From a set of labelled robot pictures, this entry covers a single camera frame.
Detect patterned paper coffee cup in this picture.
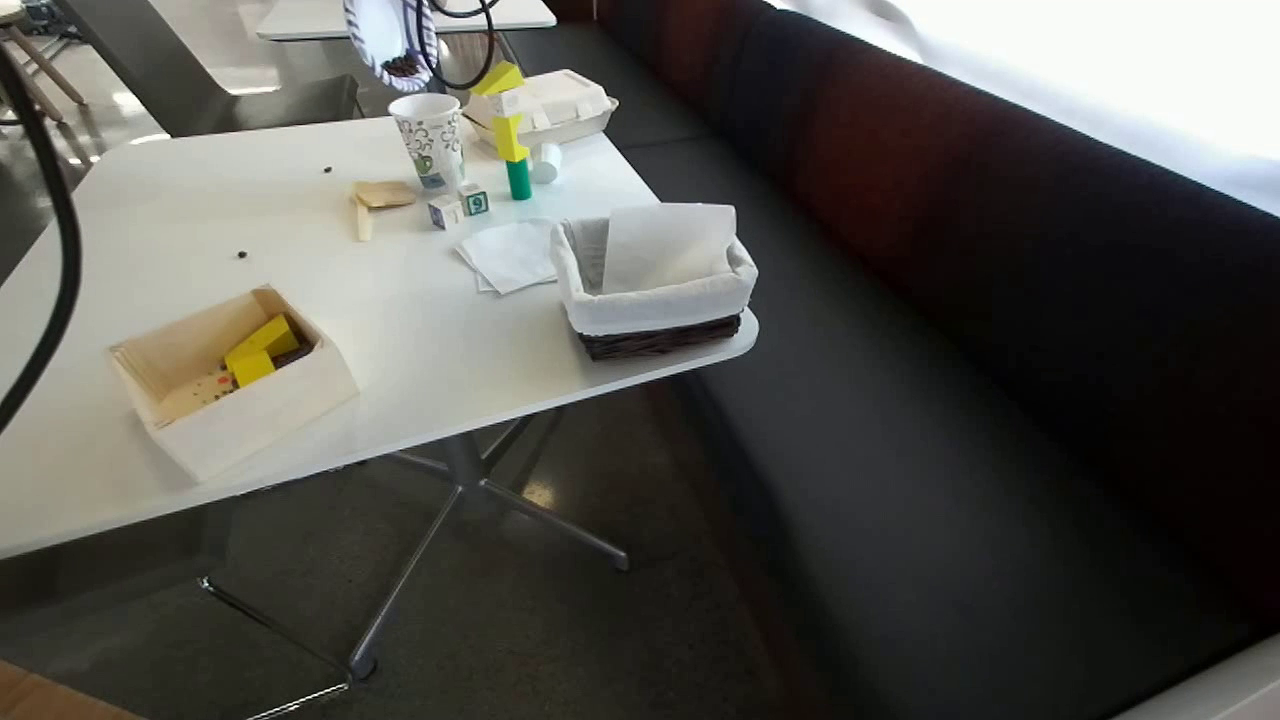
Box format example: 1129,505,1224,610
382,93,469,196

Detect dark basket with white liner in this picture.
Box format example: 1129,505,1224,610
549,202,762,364

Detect white paper sheet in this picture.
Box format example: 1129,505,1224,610
599,202,738,296

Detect white paper napkin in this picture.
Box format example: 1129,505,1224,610
453,218,563,301

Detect metal table base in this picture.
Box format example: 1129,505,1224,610
196,408,637,695

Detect small white round object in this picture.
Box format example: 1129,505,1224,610
530,136,566,189

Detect yellow upright toy block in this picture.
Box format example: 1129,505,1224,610
489,114,530,168

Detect white foam takeout box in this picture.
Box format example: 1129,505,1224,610
459,68,625,147

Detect wooden utensil on table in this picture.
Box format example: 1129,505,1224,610
352,176,422,218

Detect yellow wedge toy block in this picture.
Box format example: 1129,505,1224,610
469,59,528,106

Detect dark bench sofa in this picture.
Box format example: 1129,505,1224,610
503,0,1280,720

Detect white wooden box red label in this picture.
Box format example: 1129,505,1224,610
107,282,363,485

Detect yellow toy block in box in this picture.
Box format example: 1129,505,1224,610
219,314,302,391

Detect metal chair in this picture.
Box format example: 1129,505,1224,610
0,0,113,171

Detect thin black cable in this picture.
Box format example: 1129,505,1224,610
408,0,501,98

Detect thick black cable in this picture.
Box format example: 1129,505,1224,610
0,43,89,436

